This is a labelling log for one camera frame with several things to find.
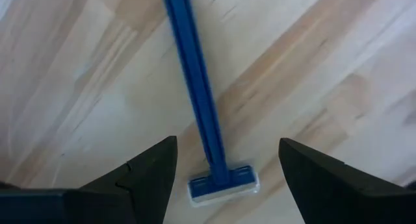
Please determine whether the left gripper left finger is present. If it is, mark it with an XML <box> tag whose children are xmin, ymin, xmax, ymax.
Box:
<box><xmin>66</xmin><ymin>135</ymin><xmax>179</xmax><ymax>224</ymax></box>

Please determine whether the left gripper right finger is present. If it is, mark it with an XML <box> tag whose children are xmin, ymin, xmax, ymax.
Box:
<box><xmin>278</xmin><ymin>138</ymin><xmax>416</xmax><ymax>224</ymax></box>

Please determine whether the blue disposable razor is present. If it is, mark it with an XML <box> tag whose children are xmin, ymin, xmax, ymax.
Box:
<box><xmin>161</xmin><ymin>0</ymin><xmax>261</xmax><ymax>208</ymax></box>

